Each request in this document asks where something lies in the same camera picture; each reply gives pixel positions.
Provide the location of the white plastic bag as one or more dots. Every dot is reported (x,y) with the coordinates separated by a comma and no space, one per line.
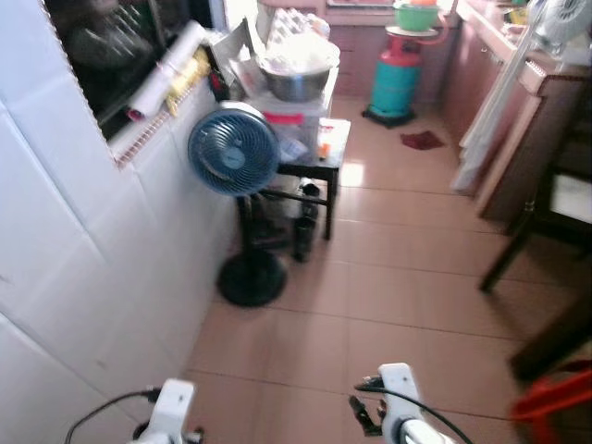
(298,46)

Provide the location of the red plastic stool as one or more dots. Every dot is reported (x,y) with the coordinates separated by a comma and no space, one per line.
(555,402)

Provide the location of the white leaning board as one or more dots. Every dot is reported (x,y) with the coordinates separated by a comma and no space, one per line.
(490,120)

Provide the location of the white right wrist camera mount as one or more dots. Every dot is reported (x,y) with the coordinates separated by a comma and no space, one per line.
(400,393)

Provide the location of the white box red label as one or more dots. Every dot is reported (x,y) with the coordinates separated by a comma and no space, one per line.
(301,125)

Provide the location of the white fan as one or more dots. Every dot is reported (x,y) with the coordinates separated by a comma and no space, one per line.
(560,23)

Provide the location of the black side table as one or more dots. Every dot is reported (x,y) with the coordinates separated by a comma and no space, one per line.
(319,171)

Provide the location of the red floor cloth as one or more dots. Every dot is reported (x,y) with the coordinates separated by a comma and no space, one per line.
(422,140)

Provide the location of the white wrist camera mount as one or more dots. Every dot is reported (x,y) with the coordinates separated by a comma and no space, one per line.
(171,407)
(400,393)

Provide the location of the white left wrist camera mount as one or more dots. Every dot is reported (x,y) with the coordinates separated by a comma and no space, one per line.
(171,407)

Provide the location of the green basin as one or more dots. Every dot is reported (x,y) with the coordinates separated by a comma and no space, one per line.
(416,17)

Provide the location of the teal and red gas cylinder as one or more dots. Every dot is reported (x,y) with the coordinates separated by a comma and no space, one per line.
(398,83)

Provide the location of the yellow bundle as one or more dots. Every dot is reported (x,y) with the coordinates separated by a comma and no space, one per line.
(190,79)

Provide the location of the white paper roll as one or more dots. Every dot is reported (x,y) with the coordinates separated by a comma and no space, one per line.
(171,65)

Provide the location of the blue standing fan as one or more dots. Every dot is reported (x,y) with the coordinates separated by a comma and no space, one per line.
(233,153)

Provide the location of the large steel bowl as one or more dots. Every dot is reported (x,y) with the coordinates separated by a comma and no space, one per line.
(298,85)

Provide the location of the dark-framed wooden table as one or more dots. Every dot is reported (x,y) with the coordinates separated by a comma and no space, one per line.
(541,240)

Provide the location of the brown wooden cabinet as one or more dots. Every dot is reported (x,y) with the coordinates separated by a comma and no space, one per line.
(509,139)

